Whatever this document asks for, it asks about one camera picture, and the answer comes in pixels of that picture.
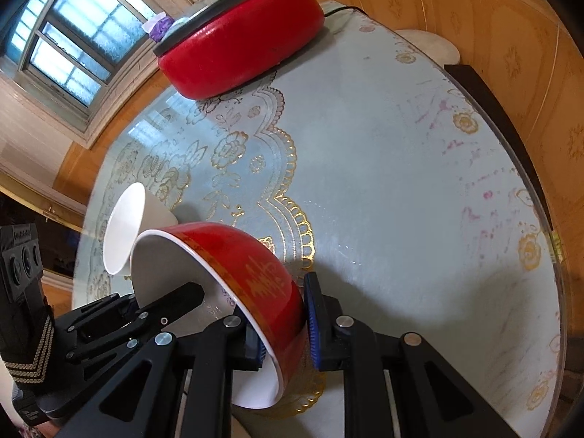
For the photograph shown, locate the dark wooden chair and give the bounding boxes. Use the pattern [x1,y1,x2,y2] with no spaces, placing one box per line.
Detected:
[443,64,555,231]

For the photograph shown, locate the white bowl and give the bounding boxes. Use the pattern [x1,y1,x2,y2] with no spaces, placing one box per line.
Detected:
[103,181,180,277]

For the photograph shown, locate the purple tissue pack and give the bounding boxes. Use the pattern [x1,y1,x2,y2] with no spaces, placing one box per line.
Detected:
[143,15,173,42]

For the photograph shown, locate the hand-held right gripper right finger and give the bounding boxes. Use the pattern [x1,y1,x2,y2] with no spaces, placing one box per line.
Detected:
[303,271,516,438]

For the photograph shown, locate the white round stool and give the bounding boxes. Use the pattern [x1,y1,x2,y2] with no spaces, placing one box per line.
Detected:
[395,30,461,65]

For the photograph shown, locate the grey pot lid, red knob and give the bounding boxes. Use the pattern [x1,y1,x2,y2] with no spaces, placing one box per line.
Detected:
[153,0,293,58]

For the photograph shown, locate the person's left forearm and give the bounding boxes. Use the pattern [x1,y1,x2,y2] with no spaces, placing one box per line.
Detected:
[0,299,56,386]

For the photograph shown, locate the gold lace-print tablecloth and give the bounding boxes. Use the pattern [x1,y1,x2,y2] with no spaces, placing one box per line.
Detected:
[73,9,566,420]

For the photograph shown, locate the red bowl with gold print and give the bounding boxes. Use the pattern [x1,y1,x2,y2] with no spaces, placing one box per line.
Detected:
[130,221,306,409]

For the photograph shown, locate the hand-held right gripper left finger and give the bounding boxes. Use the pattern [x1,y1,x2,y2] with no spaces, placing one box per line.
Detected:
[55,315,268,438]

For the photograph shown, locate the black pot power cord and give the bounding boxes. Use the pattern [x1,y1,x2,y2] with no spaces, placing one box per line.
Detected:
[322,5,370,21]

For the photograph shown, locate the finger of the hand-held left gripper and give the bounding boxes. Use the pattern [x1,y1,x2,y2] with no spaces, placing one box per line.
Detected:
[55,293,138,331]
[68,282,204,362]

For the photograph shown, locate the window with marble frame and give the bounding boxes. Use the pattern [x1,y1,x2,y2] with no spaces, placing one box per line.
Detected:
[0,0,192,147]

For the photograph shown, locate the red electric cooking pot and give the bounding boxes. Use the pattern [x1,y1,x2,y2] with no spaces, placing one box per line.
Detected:
[157,0,326,100]

